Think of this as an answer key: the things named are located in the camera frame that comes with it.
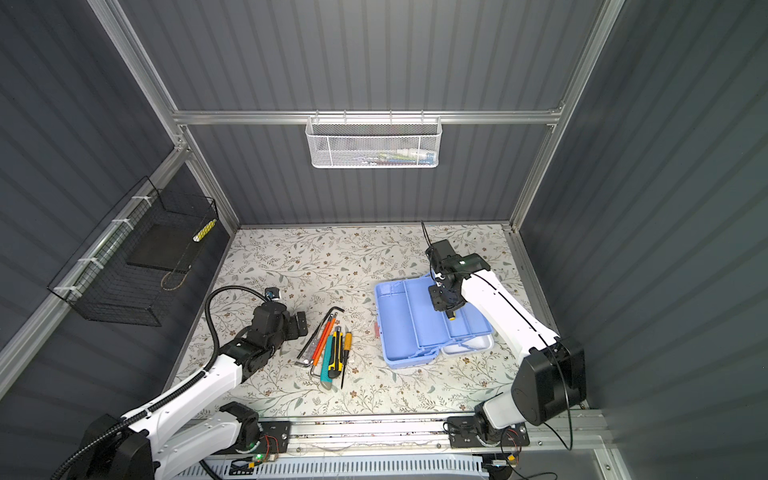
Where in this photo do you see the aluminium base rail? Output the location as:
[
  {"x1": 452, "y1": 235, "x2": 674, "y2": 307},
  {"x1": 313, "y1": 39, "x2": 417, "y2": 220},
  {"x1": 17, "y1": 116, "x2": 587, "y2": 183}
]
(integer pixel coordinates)
[{"x1": 119, "y1": 413, "x2": 607, "y2": 457}]

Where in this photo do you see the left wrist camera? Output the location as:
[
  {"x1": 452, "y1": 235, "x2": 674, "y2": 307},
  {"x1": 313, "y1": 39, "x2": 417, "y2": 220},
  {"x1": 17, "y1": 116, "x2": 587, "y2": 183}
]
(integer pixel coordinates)
[{"x1": 264, "y1": 287, "x2": 281, "y2": 301}]

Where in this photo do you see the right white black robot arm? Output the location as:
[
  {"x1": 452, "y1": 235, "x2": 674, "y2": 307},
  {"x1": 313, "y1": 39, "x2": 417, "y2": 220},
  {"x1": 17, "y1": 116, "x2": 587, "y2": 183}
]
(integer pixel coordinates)
[{"x1": 421, "y1": 225, "x2": 587, "y2": 451}]

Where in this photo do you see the white vented cable duct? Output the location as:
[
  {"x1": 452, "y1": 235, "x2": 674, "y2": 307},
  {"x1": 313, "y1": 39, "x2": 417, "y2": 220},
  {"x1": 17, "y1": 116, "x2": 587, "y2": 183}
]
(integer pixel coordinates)
[{"x1": 207, "y1": 454, "x2": 489, "y2": 479}]

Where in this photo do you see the yellow tag in cage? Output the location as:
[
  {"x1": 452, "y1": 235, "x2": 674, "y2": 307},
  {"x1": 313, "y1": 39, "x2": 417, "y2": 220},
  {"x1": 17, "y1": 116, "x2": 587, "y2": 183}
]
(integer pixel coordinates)
[{"x1": 192, "y1": 219, "x2": 217, "y2": 243}]

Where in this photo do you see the white wire mesh basket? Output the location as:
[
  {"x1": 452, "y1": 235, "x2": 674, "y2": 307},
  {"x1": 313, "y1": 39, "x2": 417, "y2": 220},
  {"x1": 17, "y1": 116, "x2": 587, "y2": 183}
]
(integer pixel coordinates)
[{"x1": 305, "y1": 119, "x2": 443, "y2": 169}]

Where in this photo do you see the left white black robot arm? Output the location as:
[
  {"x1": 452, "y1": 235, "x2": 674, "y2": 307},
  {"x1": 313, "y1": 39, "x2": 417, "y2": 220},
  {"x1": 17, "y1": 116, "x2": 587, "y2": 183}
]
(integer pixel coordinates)
[{"x1": 52, "y1": 289, "x2": 308, "y2": 479}]

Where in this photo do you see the teal handled tool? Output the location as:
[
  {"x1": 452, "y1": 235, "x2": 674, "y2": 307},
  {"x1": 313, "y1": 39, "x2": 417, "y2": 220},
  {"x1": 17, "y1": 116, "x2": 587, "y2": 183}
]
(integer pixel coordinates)
[{"x1": 320, "y1": 335, "x2": 334, "y2": 390}]

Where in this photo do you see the orange handled tool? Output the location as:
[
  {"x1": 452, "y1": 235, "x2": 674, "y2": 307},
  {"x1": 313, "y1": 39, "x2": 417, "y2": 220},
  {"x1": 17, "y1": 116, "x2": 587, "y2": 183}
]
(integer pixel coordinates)
[{"x1": 312, "y1": 313, "x2": 336, "y2": 366}]

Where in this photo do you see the yellow black utility knife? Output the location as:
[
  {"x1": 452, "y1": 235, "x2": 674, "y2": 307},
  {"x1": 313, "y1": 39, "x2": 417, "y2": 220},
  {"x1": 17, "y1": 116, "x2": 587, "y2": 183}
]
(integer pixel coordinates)
[{"x1": 327, "y1": 327, "x2": 344, "y2": 380}]

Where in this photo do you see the black wire cage basket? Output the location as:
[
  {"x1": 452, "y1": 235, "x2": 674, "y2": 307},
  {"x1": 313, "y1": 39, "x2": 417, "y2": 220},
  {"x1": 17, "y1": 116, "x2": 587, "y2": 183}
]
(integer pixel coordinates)
[{"x1": 48, "y1": 181, "x2": 218, "y2": 327}]

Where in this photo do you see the black foam pad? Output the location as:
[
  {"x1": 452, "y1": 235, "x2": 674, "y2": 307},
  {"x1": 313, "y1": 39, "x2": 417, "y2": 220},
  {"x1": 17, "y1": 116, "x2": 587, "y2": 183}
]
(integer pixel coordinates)
[{"x1": 127, "y1": 224, "x2": 201, "y2": 273}]

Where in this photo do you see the white blue tool box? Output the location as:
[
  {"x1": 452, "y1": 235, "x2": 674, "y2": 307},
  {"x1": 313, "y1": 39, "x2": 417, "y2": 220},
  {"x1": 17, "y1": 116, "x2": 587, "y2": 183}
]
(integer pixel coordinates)
[{"x1": 374, "y1": 275, "x2": 495, "y2": 369}]

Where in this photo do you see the large black hex key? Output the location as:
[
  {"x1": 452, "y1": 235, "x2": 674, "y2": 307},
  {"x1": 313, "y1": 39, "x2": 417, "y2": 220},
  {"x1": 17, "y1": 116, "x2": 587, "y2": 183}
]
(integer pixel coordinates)
[{"x1": 295, "y1": 306, "x2": 345, "y2": 367}]

